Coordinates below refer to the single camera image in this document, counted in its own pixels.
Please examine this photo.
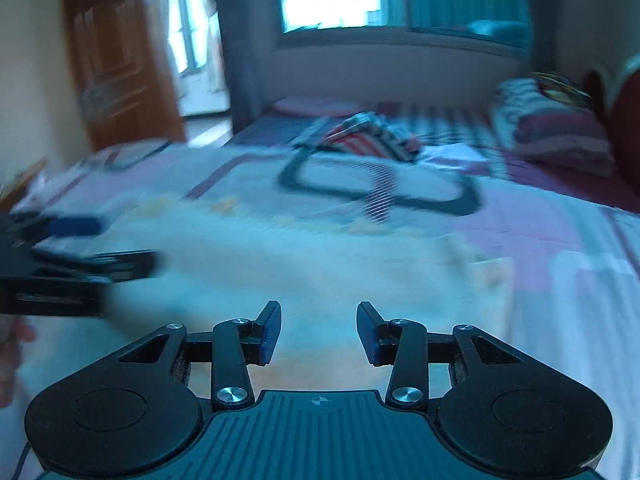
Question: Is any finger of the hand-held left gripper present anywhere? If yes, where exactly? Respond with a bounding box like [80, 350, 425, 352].
[17, 214, 106, 242]
[30, 249, 162, 284]

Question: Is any pink pillow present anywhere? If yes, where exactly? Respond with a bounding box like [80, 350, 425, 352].
[272, 97, 362, 119]

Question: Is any checkered cloth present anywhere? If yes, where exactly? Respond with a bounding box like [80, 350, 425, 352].
[294, 111, 422, 162]

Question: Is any striped bed sheet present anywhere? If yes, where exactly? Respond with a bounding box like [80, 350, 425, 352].
[234, 102, 507, 162]

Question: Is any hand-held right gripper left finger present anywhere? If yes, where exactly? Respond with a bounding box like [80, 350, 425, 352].
[117, 301, 283, 411]

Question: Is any grey-blue curtain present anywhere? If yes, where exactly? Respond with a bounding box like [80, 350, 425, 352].
[206, 0, 277, 132]

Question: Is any white sheer curtain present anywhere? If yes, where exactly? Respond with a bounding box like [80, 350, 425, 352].
[197, 0, 226, 93]

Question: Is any pastel patterned bed blanket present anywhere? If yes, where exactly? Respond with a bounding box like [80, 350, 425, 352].
[0, 140, 640, 480]

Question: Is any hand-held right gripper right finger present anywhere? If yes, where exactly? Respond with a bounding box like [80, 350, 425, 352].
[355, 301, 526, 409]

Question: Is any red and white headboard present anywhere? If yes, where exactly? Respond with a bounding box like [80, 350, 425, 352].
[581, 54, 640, 212]

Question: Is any wooden footboard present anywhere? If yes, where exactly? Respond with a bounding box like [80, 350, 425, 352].
[0, 159, 52, 203]

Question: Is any cream knit sweater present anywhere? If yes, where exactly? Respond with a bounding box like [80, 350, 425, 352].
[15, 194, 517, 397]

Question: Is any brown wooden door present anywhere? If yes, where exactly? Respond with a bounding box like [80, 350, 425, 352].
[62, 0, 187, 152]

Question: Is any striped pillow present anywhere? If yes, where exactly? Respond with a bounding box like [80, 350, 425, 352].
[492, 77, 617, 177]

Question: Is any person's left hand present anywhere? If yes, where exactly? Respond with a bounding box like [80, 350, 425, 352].
[0, 319, 37, 409]

